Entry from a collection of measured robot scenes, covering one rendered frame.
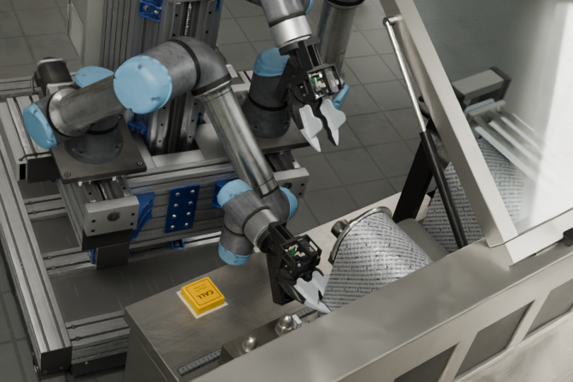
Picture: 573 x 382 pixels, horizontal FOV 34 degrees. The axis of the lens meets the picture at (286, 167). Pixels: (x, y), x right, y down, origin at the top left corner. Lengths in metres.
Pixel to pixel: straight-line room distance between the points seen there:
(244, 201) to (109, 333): 1.01
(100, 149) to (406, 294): 1.42
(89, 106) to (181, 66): 0.27
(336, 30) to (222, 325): 0.80
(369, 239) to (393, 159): 2.29
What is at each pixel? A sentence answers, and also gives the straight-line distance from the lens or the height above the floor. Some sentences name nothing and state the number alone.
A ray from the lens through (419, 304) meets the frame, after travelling 1.17.
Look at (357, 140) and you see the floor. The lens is 4.06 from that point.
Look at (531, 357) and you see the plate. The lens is 1.48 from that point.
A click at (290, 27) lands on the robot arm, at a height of 1.53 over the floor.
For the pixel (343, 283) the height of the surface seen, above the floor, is 1.19.
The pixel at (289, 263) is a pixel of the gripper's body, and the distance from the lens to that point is 1.87.
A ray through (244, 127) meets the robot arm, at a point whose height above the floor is 1.18.
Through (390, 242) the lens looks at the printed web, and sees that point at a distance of 1.73.
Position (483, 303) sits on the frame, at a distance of 1.22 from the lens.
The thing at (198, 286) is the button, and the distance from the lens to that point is 2.09.
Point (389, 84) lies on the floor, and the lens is 4.44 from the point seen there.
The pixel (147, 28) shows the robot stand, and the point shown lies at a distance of 2.52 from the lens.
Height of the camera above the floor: 2.50
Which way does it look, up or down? 41 degrees down
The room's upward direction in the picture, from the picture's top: 14 degrees clockwise
